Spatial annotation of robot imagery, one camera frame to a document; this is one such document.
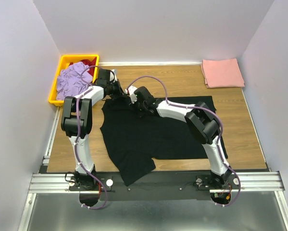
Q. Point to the black t shirt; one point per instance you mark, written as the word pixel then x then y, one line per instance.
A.
pixel 133 139

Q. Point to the aluminium frame rail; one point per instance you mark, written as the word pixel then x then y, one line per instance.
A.
pixel 260 204

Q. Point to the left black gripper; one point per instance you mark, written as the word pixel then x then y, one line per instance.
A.
pixel 120 90

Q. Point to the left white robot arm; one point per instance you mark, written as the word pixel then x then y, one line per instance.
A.
pixel 77 124

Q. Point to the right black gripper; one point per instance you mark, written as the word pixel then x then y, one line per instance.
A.
pixel 140 113

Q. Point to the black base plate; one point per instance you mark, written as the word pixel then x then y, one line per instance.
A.
pixel 155 186

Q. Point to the folded pink t shirt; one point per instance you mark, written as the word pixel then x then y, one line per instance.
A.
pixel 222 74

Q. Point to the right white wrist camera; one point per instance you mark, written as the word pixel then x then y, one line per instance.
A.
pixel 131 93

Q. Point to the red t shirt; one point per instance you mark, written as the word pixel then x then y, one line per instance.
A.
pixel 90 62

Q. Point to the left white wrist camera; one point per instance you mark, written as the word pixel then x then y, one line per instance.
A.
pixel 113 77

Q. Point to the yellow plastic bin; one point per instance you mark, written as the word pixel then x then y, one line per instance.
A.
pixel 64 62

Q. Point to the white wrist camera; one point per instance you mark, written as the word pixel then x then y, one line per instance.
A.
pixel 131 93
pixel 113 77

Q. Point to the lavender t shirt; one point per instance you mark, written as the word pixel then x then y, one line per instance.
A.
pixel 74 80

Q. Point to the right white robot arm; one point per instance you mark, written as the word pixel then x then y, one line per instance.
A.
pixel 204 126

